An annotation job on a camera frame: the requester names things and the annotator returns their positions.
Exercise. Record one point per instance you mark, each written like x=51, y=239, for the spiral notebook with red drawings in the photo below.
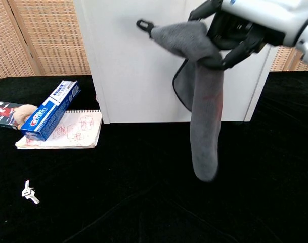
x=78, y=131

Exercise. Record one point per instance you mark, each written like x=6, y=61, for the black tablecloth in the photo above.
x=143, y=189

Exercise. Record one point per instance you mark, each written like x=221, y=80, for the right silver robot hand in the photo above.
x=257, y=15

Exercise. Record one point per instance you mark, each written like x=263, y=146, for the grey mesh triangular pouch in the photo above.
x=207, y=126

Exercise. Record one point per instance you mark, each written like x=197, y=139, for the blue toothpaste box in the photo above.
x=47, y=114

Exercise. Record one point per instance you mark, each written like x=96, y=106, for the silver keys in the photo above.
x=27, y=192

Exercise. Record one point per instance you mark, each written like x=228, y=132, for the woven wicker screen panel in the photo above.
x=304, y=66
x=4, y=45
x=280, y=59
x=57, y=38

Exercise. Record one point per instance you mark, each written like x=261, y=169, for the dark red printed box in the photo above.
x=2, y=114

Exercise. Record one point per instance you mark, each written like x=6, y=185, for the white cabinet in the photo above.
x=131, y=76

